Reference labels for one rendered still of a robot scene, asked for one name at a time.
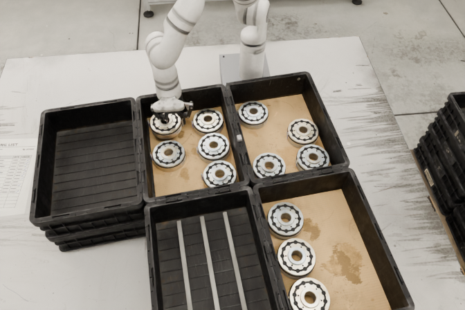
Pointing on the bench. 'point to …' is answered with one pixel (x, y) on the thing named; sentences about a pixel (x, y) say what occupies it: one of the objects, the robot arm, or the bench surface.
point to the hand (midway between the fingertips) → (175, 121)
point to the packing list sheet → (16, 174)
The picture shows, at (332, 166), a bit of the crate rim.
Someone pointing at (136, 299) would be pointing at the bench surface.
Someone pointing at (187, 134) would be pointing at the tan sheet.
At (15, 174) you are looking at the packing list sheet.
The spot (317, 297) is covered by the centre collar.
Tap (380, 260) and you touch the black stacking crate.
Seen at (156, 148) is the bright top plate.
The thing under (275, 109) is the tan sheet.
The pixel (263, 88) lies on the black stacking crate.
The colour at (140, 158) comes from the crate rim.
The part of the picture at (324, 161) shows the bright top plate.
